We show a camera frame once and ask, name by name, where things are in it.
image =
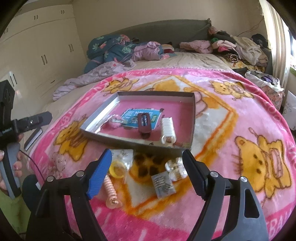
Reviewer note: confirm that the shallow cardboard box tray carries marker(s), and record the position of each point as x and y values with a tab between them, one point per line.
98	115

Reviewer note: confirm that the pink folded garment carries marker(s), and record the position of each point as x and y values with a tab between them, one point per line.
199	46

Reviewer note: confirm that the earring card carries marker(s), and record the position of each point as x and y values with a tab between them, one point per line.
122	157

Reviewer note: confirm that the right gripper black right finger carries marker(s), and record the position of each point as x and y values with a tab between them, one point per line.
197	172

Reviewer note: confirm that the grey upholstered headboard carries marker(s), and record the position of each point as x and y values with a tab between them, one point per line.
169	31

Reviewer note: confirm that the dark brown hair clip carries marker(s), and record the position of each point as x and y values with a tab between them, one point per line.
144	124

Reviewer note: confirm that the lilac crumpled blanket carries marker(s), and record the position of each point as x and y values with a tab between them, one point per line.
97	74

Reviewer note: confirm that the white plastic bag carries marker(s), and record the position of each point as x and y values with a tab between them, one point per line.
289	110

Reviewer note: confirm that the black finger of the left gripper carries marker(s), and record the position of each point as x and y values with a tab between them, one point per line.
34	122

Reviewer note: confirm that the dark floral quilt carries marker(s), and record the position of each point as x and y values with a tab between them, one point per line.
108	48

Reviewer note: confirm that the pearl white claw clip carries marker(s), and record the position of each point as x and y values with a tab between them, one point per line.
176	169

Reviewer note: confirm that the cream white comb clip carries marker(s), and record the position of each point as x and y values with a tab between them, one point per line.
168	135

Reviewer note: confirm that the cream built-in wardrobe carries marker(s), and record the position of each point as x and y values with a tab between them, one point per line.
40	50

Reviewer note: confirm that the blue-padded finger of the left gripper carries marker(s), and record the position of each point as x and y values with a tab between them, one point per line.
32	138

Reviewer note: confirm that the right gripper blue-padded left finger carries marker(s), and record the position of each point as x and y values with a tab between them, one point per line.
96	173

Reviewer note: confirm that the cream window curtain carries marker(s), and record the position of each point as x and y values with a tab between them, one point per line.
279	42

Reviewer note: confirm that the pile of mixed clothes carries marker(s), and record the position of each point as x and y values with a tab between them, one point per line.
243	53

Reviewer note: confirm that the clear plastic bag of hairpins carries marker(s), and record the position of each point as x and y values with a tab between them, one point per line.
163	185

